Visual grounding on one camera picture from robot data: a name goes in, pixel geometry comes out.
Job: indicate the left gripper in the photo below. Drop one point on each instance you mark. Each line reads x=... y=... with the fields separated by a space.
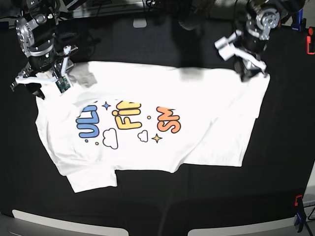
x=249 y=63

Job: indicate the red clamp upper right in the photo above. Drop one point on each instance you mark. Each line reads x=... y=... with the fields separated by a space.
x=311 y=41

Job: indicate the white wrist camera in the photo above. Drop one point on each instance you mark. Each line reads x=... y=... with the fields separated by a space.
x=225 y=46
x=63 y=83

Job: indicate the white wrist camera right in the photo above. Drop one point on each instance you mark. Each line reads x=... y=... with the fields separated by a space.
x=63 y=83

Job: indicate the camera mount pole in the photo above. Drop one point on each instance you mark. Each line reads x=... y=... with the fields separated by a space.
x=190 y=14

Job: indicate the blue clamp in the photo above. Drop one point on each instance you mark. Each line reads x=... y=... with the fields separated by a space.
x=298 y=22
x=300 y=218

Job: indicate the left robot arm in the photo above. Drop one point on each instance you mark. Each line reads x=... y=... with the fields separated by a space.
x=262 y=17

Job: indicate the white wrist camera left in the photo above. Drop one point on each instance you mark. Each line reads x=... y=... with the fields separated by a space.
x=225 y=46

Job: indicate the black table cloth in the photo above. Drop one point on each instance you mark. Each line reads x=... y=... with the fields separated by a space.
x=276 y=167

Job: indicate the red clamp lower right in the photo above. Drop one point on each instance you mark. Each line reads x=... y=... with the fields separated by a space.
x=298 y=200

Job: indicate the white printed t-shirt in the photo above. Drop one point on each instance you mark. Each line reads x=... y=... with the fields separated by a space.
x=125 y=116

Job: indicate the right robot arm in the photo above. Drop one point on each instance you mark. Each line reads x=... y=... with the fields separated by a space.
x=36 y=32

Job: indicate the red clamp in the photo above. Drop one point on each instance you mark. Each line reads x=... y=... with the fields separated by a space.
x=311 y=41
x=298 y=200

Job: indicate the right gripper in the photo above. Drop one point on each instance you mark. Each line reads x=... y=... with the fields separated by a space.
x=33 y=75

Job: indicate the blue clamp upper right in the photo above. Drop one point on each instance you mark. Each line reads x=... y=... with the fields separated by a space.
x=298 y=22

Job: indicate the blue clamp lower right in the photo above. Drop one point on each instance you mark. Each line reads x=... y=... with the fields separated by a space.
x=300 y=218

